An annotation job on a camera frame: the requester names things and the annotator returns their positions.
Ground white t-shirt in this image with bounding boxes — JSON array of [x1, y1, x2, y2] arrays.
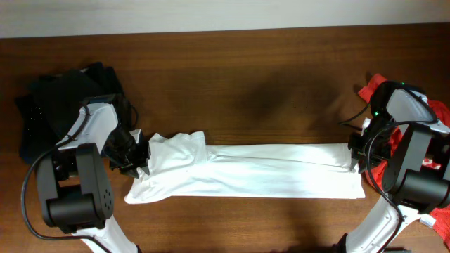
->
[[124, 131, 365, 204]]

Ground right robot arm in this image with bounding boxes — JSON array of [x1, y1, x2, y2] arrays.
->
[[332, 81, 449, 252]]

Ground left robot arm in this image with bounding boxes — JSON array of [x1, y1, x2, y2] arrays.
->
[[32, 94, 150, 252]]

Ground black folded garment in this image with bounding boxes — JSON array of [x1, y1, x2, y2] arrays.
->
[[30, 62, 124, 138]]

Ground dark navy folded garment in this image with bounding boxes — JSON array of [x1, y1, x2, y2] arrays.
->
[[15, 94, 77, 164]]

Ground red t-shirt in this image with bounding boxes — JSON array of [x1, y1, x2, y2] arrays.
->
[[358, 74, 449, 248]]

